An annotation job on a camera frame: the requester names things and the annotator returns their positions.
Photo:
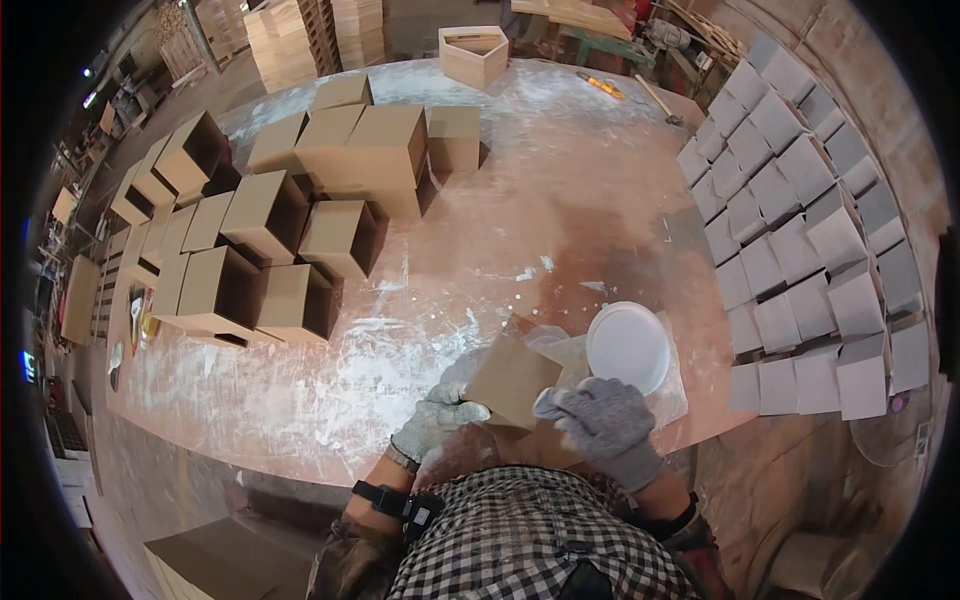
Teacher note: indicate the person's left hand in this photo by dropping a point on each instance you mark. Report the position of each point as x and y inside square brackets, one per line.
[427, 431]

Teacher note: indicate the person's right hand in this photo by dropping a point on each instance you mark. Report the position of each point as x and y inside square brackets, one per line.
[611, 431]

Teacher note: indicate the person's right fingers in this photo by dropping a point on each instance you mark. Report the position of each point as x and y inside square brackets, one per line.
[556, 405]

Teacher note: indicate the white plastic tub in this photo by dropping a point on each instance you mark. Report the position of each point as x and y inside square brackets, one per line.
[628, 349]

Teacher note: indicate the person's body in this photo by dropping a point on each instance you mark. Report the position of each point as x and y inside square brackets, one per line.
[525, 540]

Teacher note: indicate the metal watch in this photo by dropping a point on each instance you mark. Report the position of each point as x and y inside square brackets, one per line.
[403, 458]

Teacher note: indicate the black wrist band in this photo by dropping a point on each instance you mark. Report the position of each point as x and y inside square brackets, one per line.
[675, 517]
[397, 504]

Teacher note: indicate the group of grey painted boxes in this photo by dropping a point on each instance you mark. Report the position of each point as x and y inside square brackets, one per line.
[802, 240]

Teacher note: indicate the group of open wooden boxes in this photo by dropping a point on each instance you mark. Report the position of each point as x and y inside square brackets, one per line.
[300, 210]

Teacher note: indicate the yellow hand tool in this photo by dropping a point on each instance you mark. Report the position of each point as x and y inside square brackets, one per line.
[601, 85]

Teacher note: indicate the grey floor fan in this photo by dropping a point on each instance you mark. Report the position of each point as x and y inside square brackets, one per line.
[892, 435]

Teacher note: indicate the pentagon wooden box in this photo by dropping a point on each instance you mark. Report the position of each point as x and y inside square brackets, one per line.
[474, 56]

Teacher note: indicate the pile of brown flat boards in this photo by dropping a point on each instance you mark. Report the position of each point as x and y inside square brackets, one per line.
[225, 562]

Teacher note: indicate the green machine with planks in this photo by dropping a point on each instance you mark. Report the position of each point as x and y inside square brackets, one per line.
[600, 34]

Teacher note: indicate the yellow bottles and tools heap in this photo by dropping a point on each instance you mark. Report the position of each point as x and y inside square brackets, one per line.
[142, 319]

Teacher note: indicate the stacks of wooden boards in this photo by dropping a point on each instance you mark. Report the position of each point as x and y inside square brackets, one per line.
[300, 41]

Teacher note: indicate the leaning wooden panel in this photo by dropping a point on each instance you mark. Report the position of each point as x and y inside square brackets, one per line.
[80, 300]

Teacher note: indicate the white plastic crate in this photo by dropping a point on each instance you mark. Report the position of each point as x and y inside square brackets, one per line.
[69, 457]

